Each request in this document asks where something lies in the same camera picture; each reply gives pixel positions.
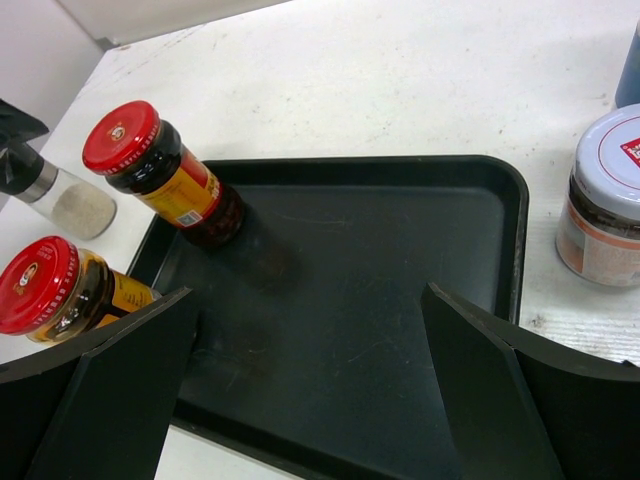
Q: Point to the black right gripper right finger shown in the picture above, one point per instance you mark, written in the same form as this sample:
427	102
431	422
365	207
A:
521	406

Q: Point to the red-lid dark chili sauce jar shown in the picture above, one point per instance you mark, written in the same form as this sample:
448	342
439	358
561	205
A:
140	154

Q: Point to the white-lid short jar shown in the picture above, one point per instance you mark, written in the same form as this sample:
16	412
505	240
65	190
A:
598	232

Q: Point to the black-cap white powder shaker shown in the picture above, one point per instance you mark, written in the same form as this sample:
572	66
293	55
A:
69	202

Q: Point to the black plastic tray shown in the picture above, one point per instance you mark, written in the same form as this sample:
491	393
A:
310	351

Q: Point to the blue-label clear bottle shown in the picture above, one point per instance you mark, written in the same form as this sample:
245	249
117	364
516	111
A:
628	88

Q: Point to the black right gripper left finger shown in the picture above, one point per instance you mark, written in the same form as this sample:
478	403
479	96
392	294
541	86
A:
98	406

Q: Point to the red-lid yellow chili oil jar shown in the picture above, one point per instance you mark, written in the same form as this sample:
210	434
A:
53	291

